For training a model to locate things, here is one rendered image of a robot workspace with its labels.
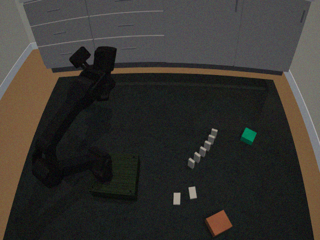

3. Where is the grey domino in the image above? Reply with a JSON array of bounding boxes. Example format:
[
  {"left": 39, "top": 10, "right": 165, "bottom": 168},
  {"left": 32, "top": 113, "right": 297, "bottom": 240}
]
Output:
[
  {"left": 193, "top": 152, "right": 201, "bottom": 163},
  {"left": 204, "top": 141, "right": 211, "bottom": 151},
  {"left": 187, "top": 158, "right": 195, "bottom": 169},
  {"left": 188, "top": 186, "right": 197, "bottom": 200},
  {"left": 208, "top": 135, "right": 215, "bottom": 145},
  {"left": 173, "top": 192, "right": 181, "bottom": 205},
  {"left": 198, "top": 146, "right": 206, "bottom": 157},
  {"left": 210, "top": 128, "right": 218, "bottom": 138}
]

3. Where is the green rectangular block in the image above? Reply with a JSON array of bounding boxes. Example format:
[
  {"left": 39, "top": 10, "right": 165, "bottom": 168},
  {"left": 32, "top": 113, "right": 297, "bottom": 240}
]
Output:
[{"left": 240, "top": 128, "right": 257, "bottom": 145}]

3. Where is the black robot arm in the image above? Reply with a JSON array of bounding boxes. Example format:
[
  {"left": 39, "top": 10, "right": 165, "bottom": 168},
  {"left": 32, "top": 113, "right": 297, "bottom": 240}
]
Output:
[{"left": 31, "top": 46, "right": 117, "bottom": 188}]

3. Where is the orange-brown block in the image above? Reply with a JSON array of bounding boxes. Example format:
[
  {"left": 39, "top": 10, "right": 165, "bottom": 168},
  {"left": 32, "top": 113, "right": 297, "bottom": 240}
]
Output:
[{"left": 204, "top": 210, "right": 232, "bottom": 237}]

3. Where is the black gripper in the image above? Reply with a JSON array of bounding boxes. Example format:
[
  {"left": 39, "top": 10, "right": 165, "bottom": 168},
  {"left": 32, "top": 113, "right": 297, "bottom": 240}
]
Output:
[{"left": 69, "top": 46, "right": 116, "bottom": 89}]

